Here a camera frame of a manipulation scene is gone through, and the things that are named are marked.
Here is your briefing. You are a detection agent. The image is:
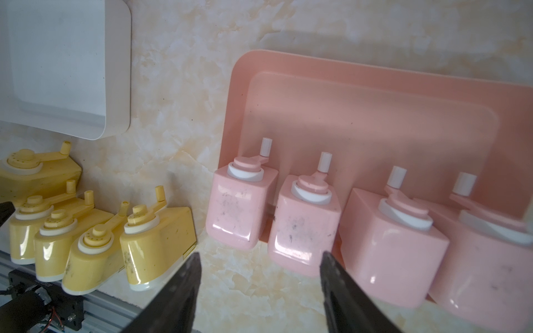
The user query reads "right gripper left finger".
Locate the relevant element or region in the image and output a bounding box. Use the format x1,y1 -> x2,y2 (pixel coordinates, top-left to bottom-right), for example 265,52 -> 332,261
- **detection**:
122,252 -> 202,333

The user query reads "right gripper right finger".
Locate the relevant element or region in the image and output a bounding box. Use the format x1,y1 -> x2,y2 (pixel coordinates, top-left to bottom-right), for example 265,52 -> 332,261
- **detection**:
320,251 -> 401,332

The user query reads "pink sharpener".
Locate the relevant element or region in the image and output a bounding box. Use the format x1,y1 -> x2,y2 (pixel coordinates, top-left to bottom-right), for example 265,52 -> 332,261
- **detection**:
267,152 -> 342,277
340,166 -> 450,309
426,172 -> 532,332
205,137 -> 278,250

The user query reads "yellow sharpener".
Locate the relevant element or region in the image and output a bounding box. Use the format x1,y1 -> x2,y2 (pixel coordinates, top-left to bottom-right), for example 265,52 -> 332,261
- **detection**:
61,201 -> 130,296
34,190 -> 113,282
119,185 -> 197,291
8,180 -> 82,265
1,141 -> 82,207

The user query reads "pink storage tray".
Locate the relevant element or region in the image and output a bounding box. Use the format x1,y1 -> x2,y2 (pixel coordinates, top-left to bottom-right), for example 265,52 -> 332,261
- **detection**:
219,51 -> 532,242

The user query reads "white storage tray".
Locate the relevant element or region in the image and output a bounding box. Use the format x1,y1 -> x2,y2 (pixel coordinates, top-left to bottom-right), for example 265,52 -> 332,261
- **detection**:
1,1 -> 132,140

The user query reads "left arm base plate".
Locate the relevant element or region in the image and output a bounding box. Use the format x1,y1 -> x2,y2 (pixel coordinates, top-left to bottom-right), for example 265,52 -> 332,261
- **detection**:
1,269 -> 84,332

